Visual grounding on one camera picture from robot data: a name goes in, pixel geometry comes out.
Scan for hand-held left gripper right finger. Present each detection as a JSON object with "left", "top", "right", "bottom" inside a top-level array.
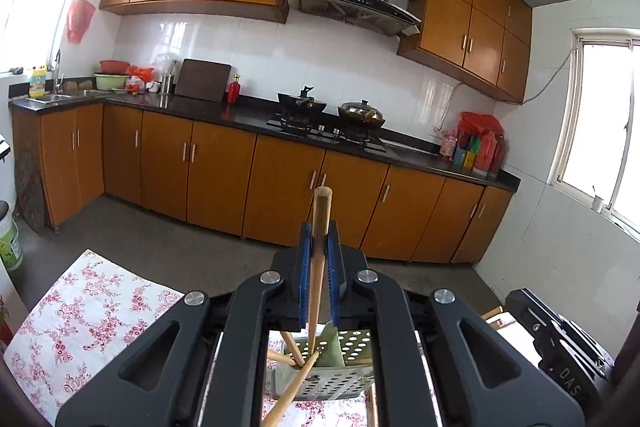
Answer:
[{"left": 325, "top": 227, "right": 586, "bottom": 427}]

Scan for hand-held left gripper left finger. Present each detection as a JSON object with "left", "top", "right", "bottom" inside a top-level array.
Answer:
[{"left": 55, "top": 221, "right": 315, "bottom": 427}]

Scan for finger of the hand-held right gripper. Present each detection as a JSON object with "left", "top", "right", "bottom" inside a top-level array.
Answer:
[{"left": 504, "top": 288, "right": 576, "bottom": 358}]

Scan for green perforated chopstick holder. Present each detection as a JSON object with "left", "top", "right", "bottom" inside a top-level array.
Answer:
[{"left": 272, "top": 322, "right": 376, "bottom": 403}]

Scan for wooden lower kitchen cabinets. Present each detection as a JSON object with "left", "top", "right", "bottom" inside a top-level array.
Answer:
[{"left": 11, "top": 102, "right": 516, "bottom": 265}]

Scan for black gas stove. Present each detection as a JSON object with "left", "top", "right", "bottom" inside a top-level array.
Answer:
[{"left": 266, "top": 111, "right": 390, "bottom": 154}]

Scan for dark sauce bottle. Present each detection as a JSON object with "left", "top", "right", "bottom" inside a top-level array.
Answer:
[{"left": 492, "top": 134, "right": 507, "bottom": 178}]

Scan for orange sauce bottle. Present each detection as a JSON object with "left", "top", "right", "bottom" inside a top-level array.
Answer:
[{"left": 472, "top": 132, "right": 498, "bottom": 175}]

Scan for wok with lid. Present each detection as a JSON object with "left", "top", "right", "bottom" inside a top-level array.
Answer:
[{"left": 337, "top": 99, "right": 387, "bottom": 128}]

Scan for black wok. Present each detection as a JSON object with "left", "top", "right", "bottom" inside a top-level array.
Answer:
[{"left": 277, "top": 84, "right": 328, "bottom": 120}]

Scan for black kitchen countertop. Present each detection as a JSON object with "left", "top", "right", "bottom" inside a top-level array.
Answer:
[{"left": 9, "top": 89, "right": 522, "bottom": 192}]

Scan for barred sliding window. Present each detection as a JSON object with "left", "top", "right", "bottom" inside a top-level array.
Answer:
[{"left": 547, "top": 29, "right": 640, "bottom": 238}]

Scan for floral white tablecloth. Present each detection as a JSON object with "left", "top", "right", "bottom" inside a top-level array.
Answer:
[{"left": 2, "top": 248, "right": 541, "bottom": 427}]

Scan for dark cutting board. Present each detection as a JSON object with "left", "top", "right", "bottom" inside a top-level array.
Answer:
[{"left": 175, "top": 58, "right": 232, "bottom": 102}]

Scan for orange plastic bag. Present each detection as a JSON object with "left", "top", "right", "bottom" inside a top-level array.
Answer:
[{"left": 127, "top": 66, "right": 153, "bottom": 92}]

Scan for green basin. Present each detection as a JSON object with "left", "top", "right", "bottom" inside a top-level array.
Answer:
[{"left": 94, "top": 73, "right": 130, "bottom": 92}]

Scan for dark round slab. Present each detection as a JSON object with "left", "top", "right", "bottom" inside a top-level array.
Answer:
[{"left": 15, "top": 147, "right": 51, "bottom": 233}]

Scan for white green plastic bucket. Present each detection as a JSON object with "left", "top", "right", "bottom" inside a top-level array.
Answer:
[{"left": 0, "top": 201, "right": 23, "bottom": 272}]

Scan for steel sink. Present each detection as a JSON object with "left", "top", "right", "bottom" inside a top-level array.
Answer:
[{"left": 25, "top": 89, "right": 113, "bottom": 105}]

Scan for metal faucet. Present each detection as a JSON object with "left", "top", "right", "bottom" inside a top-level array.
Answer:
[{"left": 52, "top": 49, "right": 66, "bottom": 95}]

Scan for yellow detergent bottle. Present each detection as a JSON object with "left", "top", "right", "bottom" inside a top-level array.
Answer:
[{"left": 27, "top": 64, "right": 48, "bottom": 98}]

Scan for hanging red plastic bag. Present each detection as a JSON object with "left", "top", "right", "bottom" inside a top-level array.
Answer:
[{"left": 66, "top": 0, "right": 97, "bottom": 45}]

